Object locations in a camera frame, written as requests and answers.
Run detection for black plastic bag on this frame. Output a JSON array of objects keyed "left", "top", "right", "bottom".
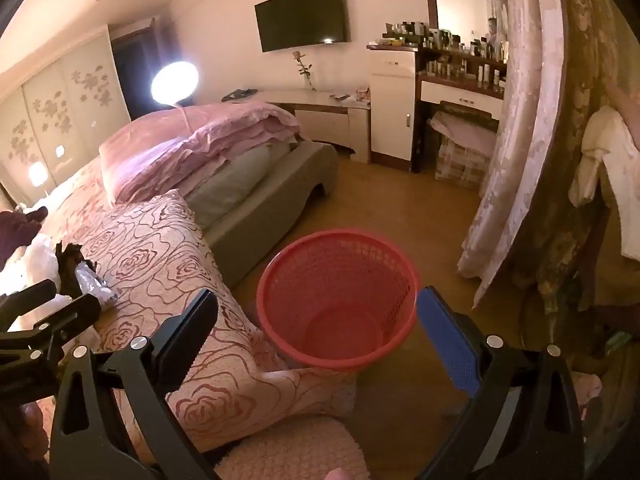
[{"left": 54, "top": 242, "right": 96, "bottom": 299}]

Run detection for dark purple garment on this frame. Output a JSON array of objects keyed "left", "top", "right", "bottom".
[{"left": 0, "top": 207, "right": 48, "bottom": 270}]

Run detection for bed with rose bedspread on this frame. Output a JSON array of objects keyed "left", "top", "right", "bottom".
[{"left": 41, "top": 160, "right": 356, "bottom": 451}]

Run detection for folded pink quilt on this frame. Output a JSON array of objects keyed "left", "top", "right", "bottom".
[{"left": 99, "top": 100, "right": 300, "bottom": 205}]

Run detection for white wardrobe with flower doors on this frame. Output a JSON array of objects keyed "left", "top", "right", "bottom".
[{"left": 1, "top": 29, "right": 130, "bottom": 205}]

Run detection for red plastic mesh waste basket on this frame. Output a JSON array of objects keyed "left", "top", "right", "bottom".
[{"left": 256, "top": 229, "right": 420, "bottom": 372}]

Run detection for hanging white clothes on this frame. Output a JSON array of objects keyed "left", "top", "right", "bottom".
[{"left": 568, "top": 105, "right": 639, "bottom": 260}]

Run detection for stool with plaid cover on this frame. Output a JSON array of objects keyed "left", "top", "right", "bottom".
[{"left": 427, "top": 104, "right": 498, "bottom": 194}]

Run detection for white low desk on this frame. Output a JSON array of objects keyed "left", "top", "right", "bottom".
[{"left": 222, "top": 90, "right": 371, "bottom": 164}]

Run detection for dressing table with mirror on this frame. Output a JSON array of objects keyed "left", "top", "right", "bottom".
[{"left": 382, "top": 0, "right": 509, "bottom": 174}]

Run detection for white cabinet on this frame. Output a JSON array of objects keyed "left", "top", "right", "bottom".
[{"left": 368, "top": 46, "right": 416, "bottom": 170}]

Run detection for pink lace curtain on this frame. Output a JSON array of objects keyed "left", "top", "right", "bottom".
[{"left": 458, "top": 0, "right": 566, "bottom": 307}]

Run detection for round ring lamp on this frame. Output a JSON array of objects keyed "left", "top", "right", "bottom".
[{"left": 151, "top": 61, "right": 200, "bottom": 106}]

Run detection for wall-mounted black television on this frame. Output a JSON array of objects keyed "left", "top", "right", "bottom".
[{"left": 254, "top": 0, "right": 349, "bottom": 53}]

